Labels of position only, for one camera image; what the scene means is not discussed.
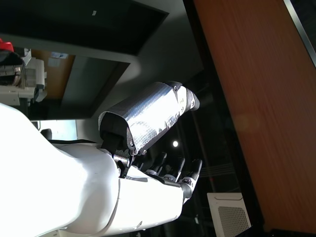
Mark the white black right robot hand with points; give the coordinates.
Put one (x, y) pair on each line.
(61, 185)

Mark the brown cardboard carton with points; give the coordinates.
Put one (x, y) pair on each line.
(59, 76)

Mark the white office machine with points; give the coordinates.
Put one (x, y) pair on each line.
(34, 71)

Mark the round ceiling light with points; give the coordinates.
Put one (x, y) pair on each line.
(175, 143)

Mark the black fabric bag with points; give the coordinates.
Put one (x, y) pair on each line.
(10, 61)

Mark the red plastic lid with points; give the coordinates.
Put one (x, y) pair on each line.
(6, 45)

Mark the white ceiling air conditioner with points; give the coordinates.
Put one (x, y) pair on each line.
(229, 214)

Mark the brown wooden panel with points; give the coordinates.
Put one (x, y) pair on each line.
(259, 98)

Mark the silver metal frame beam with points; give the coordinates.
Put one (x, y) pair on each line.
(303, 29)

